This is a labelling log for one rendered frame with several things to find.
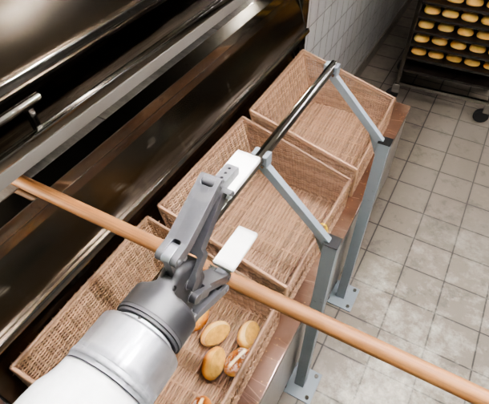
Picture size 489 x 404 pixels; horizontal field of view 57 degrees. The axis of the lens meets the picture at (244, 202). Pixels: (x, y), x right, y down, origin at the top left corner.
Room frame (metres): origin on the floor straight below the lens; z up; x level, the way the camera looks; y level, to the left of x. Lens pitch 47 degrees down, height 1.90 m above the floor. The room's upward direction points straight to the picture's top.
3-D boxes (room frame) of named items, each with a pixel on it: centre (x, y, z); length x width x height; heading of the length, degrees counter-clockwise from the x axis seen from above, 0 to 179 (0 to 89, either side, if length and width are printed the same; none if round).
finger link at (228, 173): (0.34, 0.02, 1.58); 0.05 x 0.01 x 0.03; 151
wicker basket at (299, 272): (1.09, -0.06, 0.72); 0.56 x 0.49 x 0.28; 150
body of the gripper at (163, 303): (0.25, 0.08, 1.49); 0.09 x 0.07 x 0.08; 151
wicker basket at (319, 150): (1.62, -0.35, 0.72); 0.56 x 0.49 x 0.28; 152
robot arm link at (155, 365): (0.18, 0.11, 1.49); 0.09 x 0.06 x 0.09; 61
